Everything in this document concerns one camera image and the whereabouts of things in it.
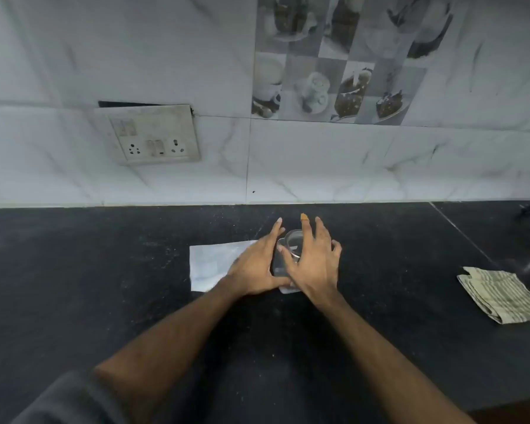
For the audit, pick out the person's right hand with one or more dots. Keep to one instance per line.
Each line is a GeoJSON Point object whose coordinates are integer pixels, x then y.
{"type": "Point", "coordinates": [316, 269]}

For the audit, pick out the person's left hand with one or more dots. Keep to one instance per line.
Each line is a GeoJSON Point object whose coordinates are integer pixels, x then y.
{"type": "Point", "coordinates": [251, 269]}

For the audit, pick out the person's right middle finger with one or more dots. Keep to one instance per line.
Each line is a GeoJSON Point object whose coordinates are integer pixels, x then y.
{"type": "Point", "coordinates": [322, 236]}

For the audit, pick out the person's left thumb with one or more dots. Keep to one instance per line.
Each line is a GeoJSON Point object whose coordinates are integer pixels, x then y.
{"type": "Point", "coordinates": [280, 284]}

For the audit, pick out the person's right thumb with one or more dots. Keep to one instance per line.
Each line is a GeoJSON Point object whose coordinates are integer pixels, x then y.
{"type": "Point", "coordinates": [288, 255]}

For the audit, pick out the clear drinking glass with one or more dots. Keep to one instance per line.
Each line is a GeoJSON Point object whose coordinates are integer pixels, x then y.
{"type": "Point", "coordinates": [294, 240]}

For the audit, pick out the person's left forearm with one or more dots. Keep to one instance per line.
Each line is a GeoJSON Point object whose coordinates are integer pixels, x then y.
{"type": "Point", "coordinates": [176, 344]}

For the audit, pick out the person's right forearm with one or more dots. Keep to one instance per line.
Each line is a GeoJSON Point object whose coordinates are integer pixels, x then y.
{"type": "Point", "coordinates": [380, 366]}

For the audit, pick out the white paper sheet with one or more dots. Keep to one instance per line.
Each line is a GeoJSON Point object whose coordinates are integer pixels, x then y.
{"type": "Point", "coordinates": [210, 264]}

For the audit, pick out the striped folded cloth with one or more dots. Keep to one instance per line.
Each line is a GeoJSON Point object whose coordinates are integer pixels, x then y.
{"type": "Point", "coordinates": [503, 295]}

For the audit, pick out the grey sleeve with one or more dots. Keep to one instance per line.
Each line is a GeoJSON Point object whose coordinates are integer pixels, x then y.
{"type": "Point", "coordinates": [70, 399]}

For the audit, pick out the white wall switch socket board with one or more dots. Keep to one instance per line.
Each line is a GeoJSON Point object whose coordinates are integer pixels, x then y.
{"type": "Point", "coordinates": [154, 134]}

